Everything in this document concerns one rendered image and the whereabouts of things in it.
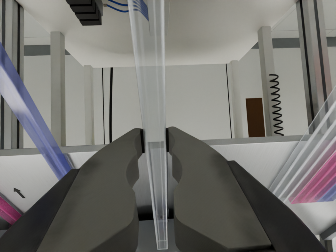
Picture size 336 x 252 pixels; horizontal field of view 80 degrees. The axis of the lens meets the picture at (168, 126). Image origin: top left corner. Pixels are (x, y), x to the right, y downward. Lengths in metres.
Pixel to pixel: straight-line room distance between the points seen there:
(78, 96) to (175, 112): 0.93
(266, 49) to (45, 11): 0.63
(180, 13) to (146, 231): 0.53
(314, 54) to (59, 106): 0.69
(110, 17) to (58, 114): 0.31
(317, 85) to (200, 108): 1.46
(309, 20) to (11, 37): 0.70
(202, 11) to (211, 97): 1.44
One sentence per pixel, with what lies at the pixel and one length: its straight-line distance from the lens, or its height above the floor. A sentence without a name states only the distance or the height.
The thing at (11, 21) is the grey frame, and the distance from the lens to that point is 0.63.
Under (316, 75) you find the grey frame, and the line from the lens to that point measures 0.61.
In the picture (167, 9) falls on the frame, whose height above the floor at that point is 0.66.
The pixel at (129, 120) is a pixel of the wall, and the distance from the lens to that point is 1.94.
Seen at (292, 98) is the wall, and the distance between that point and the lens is 2.35.
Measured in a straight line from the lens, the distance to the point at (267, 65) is 0.72.
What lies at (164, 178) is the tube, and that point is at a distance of 0.16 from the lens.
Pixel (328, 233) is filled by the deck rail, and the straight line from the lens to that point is 0.61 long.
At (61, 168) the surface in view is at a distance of 0.25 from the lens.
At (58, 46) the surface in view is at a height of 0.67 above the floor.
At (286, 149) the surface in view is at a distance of 0.28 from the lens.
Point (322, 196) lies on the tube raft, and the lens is 0.40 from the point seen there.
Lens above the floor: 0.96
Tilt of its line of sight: 4 degrees down
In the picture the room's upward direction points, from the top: 177 degrees clockwise
